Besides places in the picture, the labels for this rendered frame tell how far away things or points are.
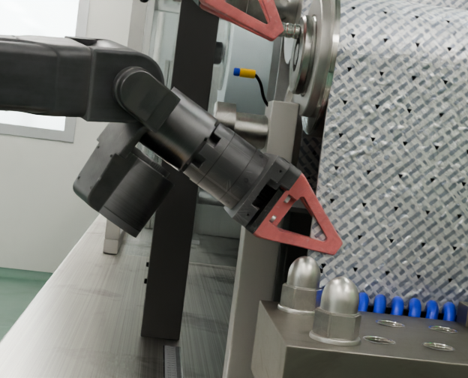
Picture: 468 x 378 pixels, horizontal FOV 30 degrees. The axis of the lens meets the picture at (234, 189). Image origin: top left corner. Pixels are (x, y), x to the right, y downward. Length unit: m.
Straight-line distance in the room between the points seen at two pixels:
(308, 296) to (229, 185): 0.12
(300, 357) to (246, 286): 0.28
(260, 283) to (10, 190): 5.62
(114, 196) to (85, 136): 5.62
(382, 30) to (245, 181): 0.19
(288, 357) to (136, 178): 0.23
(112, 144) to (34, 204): 5.68
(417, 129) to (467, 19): 0.12
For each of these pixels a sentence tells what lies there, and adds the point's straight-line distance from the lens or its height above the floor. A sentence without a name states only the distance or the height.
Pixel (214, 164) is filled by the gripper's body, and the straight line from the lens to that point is 0.73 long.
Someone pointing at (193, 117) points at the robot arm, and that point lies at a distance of 0.74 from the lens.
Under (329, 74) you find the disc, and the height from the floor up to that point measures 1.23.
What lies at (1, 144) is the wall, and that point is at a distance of 6.42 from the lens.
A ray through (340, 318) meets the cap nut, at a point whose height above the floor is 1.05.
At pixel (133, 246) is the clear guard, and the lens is 1.81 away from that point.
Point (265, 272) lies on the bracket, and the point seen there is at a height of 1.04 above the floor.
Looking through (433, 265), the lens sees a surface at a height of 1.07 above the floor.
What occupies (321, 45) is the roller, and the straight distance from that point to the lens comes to 0.78.
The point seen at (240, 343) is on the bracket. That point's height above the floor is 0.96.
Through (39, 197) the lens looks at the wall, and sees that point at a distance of 6.40.
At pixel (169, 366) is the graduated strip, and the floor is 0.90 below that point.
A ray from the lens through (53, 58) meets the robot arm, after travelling 0.67.
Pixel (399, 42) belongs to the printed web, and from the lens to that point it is 0.79.
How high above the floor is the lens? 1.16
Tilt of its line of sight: 3 degrees down
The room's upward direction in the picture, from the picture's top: 7 degrees clockwise
